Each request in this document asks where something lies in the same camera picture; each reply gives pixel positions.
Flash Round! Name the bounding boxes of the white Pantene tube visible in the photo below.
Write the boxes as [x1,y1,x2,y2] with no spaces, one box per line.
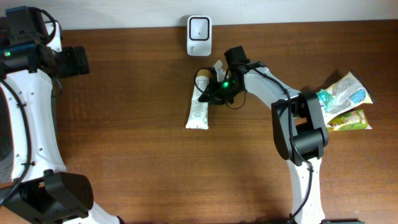
[185,68,211,129]

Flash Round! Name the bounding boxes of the teal tissue pack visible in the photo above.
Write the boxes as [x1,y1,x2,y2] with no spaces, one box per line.
[317,89,335,110]

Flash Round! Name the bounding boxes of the white snack bag gold trim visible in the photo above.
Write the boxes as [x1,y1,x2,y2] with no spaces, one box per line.
[320,70,375,124]

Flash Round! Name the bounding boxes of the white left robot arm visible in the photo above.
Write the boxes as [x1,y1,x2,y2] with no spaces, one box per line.
[1,6,121,223]

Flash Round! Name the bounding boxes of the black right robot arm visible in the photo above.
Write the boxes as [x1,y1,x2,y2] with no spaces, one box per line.
[197,46,329,224]

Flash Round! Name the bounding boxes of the grey plastic mesh basket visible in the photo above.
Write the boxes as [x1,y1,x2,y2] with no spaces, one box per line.
[0,90,14,184]

